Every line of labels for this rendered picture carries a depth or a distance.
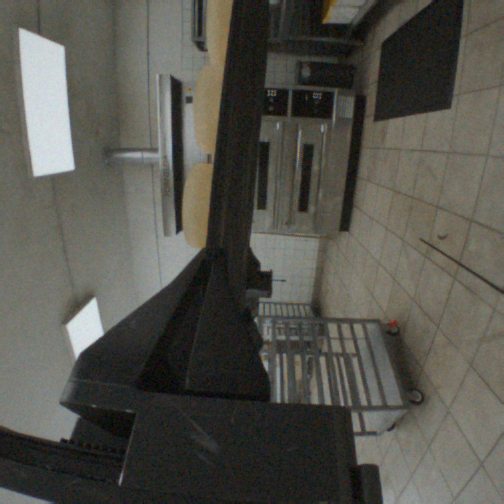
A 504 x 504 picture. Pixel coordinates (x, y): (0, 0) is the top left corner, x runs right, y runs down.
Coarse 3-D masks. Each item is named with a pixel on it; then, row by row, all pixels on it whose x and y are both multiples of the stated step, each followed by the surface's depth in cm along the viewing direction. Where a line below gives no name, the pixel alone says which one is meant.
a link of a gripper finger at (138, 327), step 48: (192, 288) 11; (144, 336) 8; (192, 336) 12; (96, 384) 6; (144, 384) 7; (144, 432) 6; (192, 432) 6; (240, 432) 6; (288, 432) 6; (336, 432) 6; (144, 480) 5; (192, 480) 5; (240, 480) 5; (288, 480) 5; (336, 480) 5
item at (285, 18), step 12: (288, 0) 181; (372, 0) 182; (288, 12) 201; (360, 12) 209; (288, 24) 230; (348, 24) 244; (288, 36) 263; (300, 36) 263; (312, 36) 263; (348, 36) 253
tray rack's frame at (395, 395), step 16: (272, 320) 194; (288, 320) 193; (304, 320) 193; (320, 320) 192; (336, 320) 192; (352, 320) 192; (368, 320) 193; (304, 336) 208; (384, 336) 182; (320, 352) 223; (368, 352) 203; (384, 352) 177; (368, 368) 200; (384, 368) 174; (368, 384) 197; (384, 384) 172; (400, 384) 156; (400, 400) 150; (384, 416) 167; (400, 416) 151
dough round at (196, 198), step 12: (192, 168) 15; (204, 168) 15; (192, 180) 14; (204, 180) 14; (192, 192) 14; (204, 192) 14; (192, 204) 14; (204, 204) 14; (192, 216) 14; (204, 216) 14; (192, 228) 15; (204, 228) 15; (192, 240) 15; (204, 240) 15
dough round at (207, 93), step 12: (204, 72) 14; (216, 72) 14; (204, 84) 14; (216, 84) 14; (204, 96) 14; (216, 96) 14; (204, 108) 14; (216, 108) 14; (204, 120) 14; (216, 120) 14; (204, 132) 15; (216, 132) 15; (204, 144) 16
